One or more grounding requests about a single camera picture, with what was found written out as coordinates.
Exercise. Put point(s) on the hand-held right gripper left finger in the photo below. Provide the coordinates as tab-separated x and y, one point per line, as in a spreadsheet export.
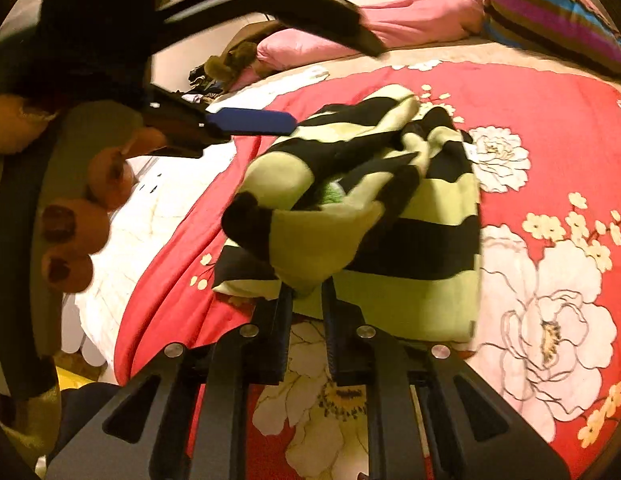
283	340

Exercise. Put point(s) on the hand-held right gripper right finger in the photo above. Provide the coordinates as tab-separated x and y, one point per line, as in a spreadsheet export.
330	330

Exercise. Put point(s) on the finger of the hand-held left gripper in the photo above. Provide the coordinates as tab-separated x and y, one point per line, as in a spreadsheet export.
255	122
300	5

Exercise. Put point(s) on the green black striped frog sweater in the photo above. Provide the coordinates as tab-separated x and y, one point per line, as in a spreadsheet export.
415	240

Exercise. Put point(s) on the pile of dark clothes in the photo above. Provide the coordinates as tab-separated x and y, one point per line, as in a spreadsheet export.
203	80

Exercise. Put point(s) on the person's left hand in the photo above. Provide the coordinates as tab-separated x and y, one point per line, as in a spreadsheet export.
75	225

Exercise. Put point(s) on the brown plush toy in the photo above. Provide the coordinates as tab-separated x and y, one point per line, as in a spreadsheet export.
238	57

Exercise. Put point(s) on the pink duvet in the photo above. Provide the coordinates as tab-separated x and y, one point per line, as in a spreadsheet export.
430	10

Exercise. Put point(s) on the peach plush blanket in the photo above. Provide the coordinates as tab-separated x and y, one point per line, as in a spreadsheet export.
140	220

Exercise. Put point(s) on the multicolour striped pillow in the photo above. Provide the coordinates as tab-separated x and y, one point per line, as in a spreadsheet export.
540	15

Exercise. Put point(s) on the red floral quilt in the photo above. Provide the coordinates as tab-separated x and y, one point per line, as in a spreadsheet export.
540	125

